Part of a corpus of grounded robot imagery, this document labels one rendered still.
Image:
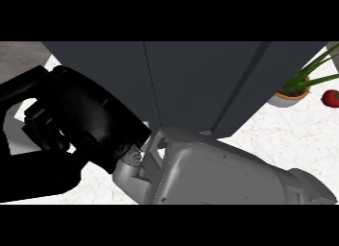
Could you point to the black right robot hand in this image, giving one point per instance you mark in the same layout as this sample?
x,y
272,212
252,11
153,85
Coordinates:
x,y
91,115

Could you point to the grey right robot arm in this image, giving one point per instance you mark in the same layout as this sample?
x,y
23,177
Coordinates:
x,y
222,176

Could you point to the dark grey cabinet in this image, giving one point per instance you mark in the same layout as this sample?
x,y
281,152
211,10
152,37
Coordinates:
x,y
194,83

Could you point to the dark grey cabinet door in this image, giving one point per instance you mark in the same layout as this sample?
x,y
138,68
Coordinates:
x,y
271,77

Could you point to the green plant in white pot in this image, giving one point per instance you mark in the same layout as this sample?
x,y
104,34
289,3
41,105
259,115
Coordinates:
x,y
292,93

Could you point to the red tomato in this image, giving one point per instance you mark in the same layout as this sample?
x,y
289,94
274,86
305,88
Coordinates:
x,y
331,98

